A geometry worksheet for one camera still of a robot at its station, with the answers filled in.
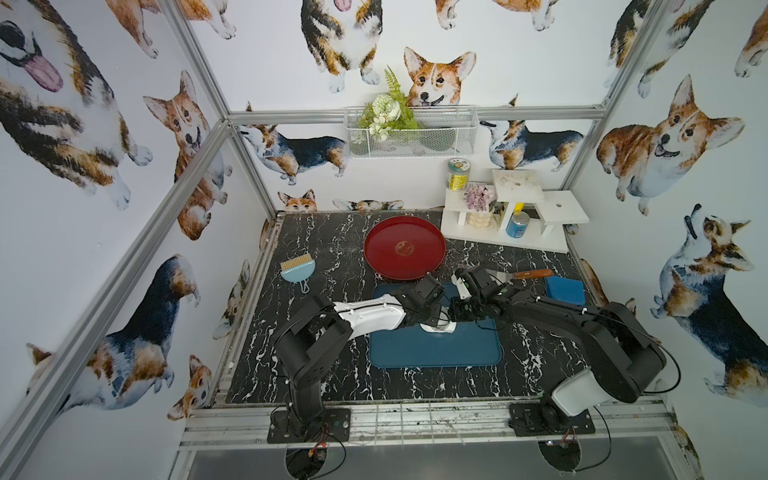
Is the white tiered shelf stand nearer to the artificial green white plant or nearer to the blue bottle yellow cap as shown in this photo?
the blue bottle yellow cap

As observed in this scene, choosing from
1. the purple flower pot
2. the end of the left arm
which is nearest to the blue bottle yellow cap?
the purple flower pot

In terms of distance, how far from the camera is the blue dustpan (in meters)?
0.97

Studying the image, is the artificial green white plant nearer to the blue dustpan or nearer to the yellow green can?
the yellow green can

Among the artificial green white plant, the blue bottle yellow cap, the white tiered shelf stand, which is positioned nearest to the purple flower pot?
the white tiered shelf stand

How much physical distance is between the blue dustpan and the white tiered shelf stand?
0.45ft

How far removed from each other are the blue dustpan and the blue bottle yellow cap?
0.19 m

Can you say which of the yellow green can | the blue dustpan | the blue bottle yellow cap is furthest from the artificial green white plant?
the blue dustpan

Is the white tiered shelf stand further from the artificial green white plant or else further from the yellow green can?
the artificial green white plant

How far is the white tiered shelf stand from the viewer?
0.99m

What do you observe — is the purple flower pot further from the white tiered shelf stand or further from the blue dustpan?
the blue dustpan

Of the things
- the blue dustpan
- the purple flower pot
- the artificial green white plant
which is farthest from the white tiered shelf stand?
the artificial green white plant

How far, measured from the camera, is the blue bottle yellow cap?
3.57 ft

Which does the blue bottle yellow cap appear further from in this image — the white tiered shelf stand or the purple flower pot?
the purple flower pot

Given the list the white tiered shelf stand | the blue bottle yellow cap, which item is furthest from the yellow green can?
the blue bottle yellow cap
